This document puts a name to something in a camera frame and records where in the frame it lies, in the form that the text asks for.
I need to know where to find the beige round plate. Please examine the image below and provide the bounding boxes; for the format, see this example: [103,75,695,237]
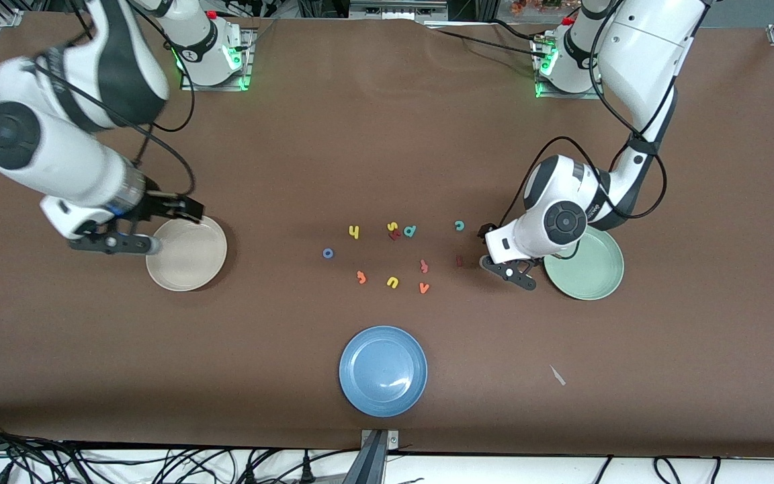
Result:
[146,214,228,292]

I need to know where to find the green round plate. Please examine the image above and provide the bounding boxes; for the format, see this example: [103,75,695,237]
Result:
[543,225,625,300]

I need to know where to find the blue round plate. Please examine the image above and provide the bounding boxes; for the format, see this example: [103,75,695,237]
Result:
[339,325,428,417]

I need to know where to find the orange flower decoration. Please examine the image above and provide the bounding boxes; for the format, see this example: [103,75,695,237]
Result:
[511,0,562,15]

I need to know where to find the grey power strip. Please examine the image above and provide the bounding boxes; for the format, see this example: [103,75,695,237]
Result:
[349,0,449,21]

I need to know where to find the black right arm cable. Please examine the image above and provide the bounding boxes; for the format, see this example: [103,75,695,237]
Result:
[34,0,197,199]

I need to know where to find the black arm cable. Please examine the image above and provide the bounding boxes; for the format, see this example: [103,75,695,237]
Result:
[494,0,669,233]
[34,0,197,199]

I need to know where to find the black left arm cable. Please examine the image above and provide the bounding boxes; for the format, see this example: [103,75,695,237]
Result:
[494,0,669,233]

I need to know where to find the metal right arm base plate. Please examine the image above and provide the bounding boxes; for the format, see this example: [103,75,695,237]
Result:
[180,27,255,91]

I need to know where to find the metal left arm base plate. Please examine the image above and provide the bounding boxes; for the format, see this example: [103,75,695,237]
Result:
[533,34,606,100]

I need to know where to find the black cable on table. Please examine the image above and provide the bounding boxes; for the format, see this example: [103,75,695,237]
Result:
[424,19,552,61]

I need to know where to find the grey metal camera bracket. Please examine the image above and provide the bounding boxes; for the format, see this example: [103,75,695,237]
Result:
[359,429,400,484]

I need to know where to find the black floor cable bundle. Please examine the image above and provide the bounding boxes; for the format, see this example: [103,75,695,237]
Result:
[0,417,361,484]

